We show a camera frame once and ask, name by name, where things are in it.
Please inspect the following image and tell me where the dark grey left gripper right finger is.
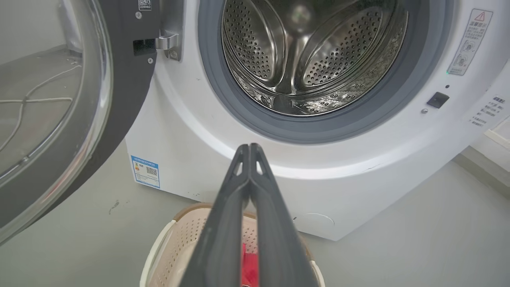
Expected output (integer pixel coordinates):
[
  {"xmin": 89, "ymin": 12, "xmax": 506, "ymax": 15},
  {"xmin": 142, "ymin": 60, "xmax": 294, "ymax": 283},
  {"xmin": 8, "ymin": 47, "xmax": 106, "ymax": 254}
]
[{"xmin": 249, "ymin": 143, "xmax": 319, "ymax": 287}]

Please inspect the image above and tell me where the red garment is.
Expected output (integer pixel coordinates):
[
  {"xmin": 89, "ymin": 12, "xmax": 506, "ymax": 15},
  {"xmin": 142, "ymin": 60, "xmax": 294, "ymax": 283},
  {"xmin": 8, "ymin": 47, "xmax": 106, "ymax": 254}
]
[{"xmin": 240, "ymin": 243, "xmax": 259, "ymax": 287}]

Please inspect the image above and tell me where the white front-load washing machine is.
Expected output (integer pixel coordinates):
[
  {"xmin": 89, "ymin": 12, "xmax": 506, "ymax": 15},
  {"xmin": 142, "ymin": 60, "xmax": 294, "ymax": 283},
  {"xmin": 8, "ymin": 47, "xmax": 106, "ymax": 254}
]
[{"xmin": 126, "ymin": 0, "xmax": 510, "ymax": 242}]

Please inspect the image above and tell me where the grey warning label sticker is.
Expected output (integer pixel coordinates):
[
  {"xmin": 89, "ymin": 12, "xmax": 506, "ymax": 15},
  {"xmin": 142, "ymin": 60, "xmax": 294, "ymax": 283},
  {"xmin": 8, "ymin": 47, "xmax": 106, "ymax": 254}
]
[{"xmin": 447, "ymin": 9, "xmax": 494, "ymax": 76}]

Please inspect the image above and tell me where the white text label sticker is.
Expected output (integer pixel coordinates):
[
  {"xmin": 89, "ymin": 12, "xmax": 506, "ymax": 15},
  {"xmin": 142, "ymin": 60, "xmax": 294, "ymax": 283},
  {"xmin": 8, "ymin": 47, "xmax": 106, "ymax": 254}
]
[{"xmin": 468, "ymin": 94, "xmax": 507, "ymax": 129}]

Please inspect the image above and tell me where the stainless steel washing machine drum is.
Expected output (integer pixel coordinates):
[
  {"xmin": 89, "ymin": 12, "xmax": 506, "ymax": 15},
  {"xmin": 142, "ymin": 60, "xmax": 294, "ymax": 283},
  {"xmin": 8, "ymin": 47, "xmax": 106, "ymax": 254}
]
[{"xmin": 221, "ymin": 0, "xmax": 409, "ymax": 117}]

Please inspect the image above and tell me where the round white filter cover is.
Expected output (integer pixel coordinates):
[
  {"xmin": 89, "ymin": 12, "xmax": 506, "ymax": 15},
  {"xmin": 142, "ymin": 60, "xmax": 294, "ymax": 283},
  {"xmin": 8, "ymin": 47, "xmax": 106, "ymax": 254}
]
[{"xmin": 293, "ymin": 212, "xmax": 335, "ymax": 240}]

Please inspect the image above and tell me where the white cord on floor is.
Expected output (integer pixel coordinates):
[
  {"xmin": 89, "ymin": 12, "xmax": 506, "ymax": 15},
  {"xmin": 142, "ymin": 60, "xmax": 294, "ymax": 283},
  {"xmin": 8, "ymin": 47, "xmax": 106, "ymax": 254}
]
[{"xmin": 0, "ymin": 65, "xmax": 83, "ymax": 153}]

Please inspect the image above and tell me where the cream perforated laundry basket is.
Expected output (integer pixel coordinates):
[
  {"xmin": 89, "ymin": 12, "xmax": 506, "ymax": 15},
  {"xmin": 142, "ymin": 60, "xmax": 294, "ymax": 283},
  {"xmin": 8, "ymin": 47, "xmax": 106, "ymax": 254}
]
[{"xmin": 139, "ymin": 202, "xmax": 325, "ymax": 287}]

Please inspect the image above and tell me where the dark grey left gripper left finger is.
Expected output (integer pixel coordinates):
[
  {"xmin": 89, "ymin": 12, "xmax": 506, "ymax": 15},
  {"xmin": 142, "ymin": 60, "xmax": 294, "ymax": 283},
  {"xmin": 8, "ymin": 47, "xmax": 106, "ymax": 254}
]
[{"xmin": 179, "ymin": 143, "xmax": 251, "ymax": 287}]

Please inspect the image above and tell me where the black round glass washer door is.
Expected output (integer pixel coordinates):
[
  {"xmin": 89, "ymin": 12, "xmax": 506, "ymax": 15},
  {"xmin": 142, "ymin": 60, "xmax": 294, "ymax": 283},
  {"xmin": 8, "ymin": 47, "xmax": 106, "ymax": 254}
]
[{"xmin": 0, "ymin": 0, "xmax": 186, "ymax": 244}]

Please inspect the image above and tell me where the black door latch socket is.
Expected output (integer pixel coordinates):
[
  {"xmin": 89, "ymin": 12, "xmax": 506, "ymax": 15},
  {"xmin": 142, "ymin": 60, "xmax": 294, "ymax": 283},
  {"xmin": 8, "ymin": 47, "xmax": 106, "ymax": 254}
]
[{"xmin": 426, "ymin": 92, "xmax": 450, "ymax": 109}]

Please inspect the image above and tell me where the grey rubber door gasket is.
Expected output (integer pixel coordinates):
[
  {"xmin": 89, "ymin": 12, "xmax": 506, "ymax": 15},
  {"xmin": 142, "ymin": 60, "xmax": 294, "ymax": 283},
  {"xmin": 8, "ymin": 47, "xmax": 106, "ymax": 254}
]
[{"xmin": 198, "ymin": 0, "xmax": 455, "ymax": 145}]

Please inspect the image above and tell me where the blue energy label sticker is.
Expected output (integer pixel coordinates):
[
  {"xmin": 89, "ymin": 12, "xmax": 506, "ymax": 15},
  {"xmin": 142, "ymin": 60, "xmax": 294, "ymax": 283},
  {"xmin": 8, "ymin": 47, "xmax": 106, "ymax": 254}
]
[{"xmin": 131, "ymin": 155, "xmax": 161, "ymax": 189}]

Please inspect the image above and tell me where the silver metal door hinge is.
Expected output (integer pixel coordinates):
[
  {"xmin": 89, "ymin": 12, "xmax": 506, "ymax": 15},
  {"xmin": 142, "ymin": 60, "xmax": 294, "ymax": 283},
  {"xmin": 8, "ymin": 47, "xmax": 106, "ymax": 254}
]
[{"xmin": 155, "ymin": 0, "xmax": 184, "ymax": 61}]

